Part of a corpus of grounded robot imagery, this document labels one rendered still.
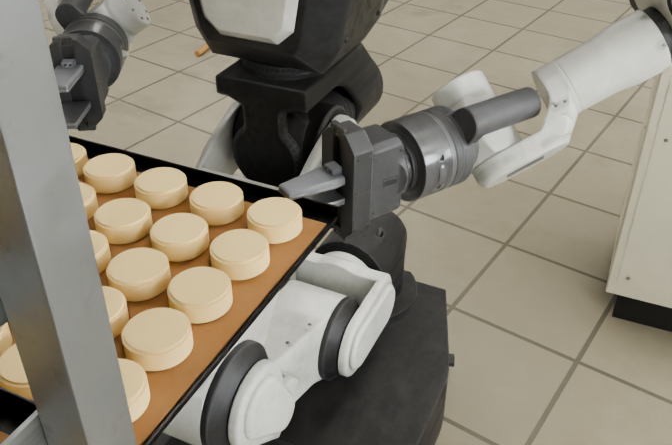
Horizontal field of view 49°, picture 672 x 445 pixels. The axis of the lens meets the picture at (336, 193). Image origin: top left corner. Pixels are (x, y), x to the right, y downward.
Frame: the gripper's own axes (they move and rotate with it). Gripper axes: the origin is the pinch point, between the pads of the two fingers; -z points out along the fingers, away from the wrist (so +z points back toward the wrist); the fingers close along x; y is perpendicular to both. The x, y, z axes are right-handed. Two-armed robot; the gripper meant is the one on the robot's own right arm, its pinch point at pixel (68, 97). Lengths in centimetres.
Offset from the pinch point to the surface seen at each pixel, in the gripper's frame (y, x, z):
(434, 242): 64, -78, 71
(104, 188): 8.0, -0.1, -21.1
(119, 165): 9.2, 1.1, -18.9
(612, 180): 122, -78, 97
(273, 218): 24.4, 1.1, -29.3
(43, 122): 17, 26, -59
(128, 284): 12.9, 0.9, -37.2
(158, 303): 15.0, -0.9, -37.6
